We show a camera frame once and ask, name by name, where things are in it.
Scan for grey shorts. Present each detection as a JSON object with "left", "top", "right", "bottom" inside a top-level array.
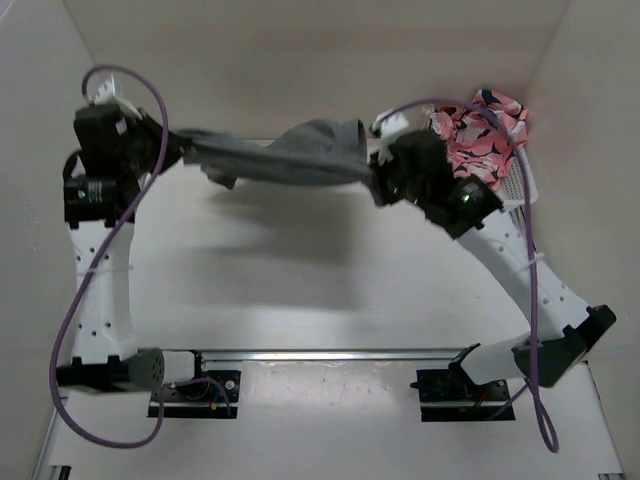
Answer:
[{"left": 176, "top": 119, "right": 372, "bottom": 189}]

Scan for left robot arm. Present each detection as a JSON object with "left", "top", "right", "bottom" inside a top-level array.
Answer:
[{"left": 53, "top": 94, "right": 189, "bottom": 394}]

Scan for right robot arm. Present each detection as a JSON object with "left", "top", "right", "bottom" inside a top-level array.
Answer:
[{"left": 370, "top": 130, "right": 616, "bottom": 400}]

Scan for pink patterned shorts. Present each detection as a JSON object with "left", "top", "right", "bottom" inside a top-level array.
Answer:
[{"left": 426, "top": 89, "right": 528, "bottom": 191}]

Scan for white plastic basket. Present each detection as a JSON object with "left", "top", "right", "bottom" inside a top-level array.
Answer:
[{"left": 498, "top": 148, "right": 538, "bottom": 211}]

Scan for aluminium front rail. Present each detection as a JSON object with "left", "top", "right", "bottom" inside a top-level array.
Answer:
[{"left": 200, "top": 348, "right": 462, "bottom": 363}]

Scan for aluminium rail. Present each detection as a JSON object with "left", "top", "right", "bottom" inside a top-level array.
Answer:
[
  {"left": 31, "top": 409, "right": 72, "bottom": 480},
  {"left": 509, "top": 207, "right": 626, "bottom": 480},
  {"left": 200, "top": 348, "right": 462, "bottom": 363}
]

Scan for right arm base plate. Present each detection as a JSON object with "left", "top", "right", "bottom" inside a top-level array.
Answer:
[{"left": 410, "top": 369, "right": 516, "bottom": 423}]

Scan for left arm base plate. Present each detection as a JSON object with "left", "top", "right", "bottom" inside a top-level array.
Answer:
[{"left": 162, "top": 369, "right": 241, "bottom": 420}]

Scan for aluminium left side rail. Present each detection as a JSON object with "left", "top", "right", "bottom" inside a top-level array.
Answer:
[{"left": 31, "top": 409, "right": 72, "bottom": 480}]

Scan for aluminium right side rail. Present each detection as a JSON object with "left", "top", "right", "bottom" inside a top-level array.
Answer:
[{"left": 509, "top": 207, "right": 626, "bottom": 480}]

